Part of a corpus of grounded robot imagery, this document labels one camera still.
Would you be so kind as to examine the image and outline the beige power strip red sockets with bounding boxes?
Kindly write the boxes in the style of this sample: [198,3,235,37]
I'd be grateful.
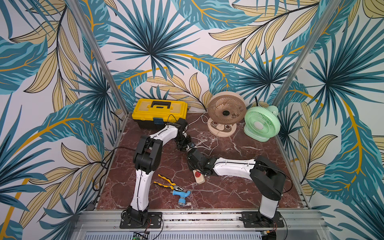
[193,170,206,185]

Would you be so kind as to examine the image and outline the white fan cable with plug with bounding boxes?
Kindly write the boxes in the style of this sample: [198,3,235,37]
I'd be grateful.
[187,112,224,157]

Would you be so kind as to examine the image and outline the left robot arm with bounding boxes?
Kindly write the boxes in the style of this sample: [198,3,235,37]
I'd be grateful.
[127,119,188,225]

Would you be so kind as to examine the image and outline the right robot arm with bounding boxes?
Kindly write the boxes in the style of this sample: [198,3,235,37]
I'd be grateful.
[187,148,287,219]

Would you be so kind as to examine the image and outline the beige round desk fan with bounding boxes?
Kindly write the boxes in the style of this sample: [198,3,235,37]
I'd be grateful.
[207,92,247,138]

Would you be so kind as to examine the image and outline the green desk fan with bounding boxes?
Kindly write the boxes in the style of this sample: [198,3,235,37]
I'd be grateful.
[244,106,281,143]

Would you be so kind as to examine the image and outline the yellow black pliers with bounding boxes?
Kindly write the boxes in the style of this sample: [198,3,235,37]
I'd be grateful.
[153,174,184,192]

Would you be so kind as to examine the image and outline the blue plastic faucet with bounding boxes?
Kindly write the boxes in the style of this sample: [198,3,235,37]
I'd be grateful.
[171,190,191,206]

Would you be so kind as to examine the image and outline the yellow black toolbox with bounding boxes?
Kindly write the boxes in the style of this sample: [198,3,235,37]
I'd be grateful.
[132,99,188,130]

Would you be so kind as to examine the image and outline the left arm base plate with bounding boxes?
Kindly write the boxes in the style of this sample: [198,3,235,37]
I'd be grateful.
[119,211,163,229]

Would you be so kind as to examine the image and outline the black power strip cable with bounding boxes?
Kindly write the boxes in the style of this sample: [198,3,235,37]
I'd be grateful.
[92,145,142,193]

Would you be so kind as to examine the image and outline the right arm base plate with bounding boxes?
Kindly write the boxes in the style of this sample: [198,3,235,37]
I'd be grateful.
[239,211,285,230]

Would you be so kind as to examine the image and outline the aluminium front rail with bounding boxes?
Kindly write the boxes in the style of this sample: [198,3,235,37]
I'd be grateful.
[71,209,332,240]

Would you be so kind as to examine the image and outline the left aluminium frame post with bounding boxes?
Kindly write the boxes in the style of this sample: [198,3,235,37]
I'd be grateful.
[68,0,129,117]

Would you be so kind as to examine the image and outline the aluminium frame post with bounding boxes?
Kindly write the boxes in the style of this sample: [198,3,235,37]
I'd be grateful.
[68,0,129,117]
[273,0,342,106]

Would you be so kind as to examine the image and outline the right aluminium frame post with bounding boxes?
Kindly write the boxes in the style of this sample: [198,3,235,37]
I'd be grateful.
[273,0,342,106]

